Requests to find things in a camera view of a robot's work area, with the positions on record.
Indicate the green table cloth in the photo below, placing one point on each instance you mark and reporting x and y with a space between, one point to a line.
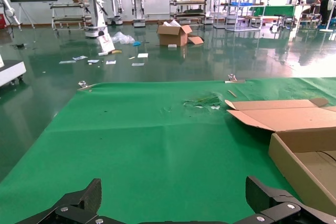
144 142

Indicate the yellow flat item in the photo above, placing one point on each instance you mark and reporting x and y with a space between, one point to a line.
116 51

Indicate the white red paper bag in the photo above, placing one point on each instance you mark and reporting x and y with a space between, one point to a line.
105 44

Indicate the white industrial robot arm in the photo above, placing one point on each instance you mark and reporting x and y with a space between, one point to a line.
9 11

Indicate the torn plastic tape scraps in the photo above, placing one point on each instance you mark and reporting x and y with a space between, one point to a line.
207 102

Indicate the crumpled clear plastic bag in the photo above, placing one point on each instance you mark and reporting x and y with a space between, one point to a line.
122 37

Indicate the tall white frame rack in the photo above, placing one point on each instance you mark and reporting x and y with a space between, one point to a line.
237 5

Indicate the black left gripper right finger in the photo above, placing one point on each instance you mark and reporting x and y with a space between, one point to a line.
260 197

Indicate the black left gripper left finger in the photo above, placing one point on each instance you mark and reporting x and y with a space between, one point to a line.
89 197

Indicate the black wheeled stool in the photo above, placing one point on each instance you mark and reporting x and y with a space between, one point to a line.
279 23

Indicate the white wheeled machine base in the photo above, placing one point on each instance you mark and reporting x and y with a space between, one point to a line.
10 72

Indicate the cardboard box with round hole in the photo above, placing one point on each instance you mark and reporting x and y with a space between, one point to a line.
302 119

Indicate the white tripod screen stand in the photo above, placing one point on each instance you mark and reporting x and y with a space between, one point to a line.
25 14

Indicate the green covered table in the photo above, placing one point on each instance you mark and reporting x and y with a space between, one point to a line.
275 11

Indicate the small white box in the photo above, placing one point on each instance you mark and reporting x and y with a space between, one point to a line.
172 46

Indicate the white tube shelf cart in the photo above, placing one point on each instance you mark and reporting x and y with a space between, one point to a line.
187 12
68 5

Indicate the blue crumpled item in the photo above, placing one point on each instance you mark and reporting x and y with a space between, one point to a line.
137 43

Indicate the white paper sheet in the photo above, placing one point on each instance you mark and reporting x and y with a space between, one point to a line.
137 64
93 61
111 62
67 62
142 55
80 57

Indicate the thin wooden stick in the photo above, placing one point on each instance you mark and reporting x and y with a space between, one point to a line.
232 93

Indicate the leaning white humanoid robot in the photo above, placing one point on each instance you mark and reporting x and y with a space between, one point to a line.
95 6

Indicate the large open cardboard carton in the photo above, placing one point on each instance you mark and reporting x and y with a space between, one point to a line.
170 37

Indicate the red box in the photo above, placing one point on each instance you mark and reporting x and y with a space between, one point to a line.
2 21

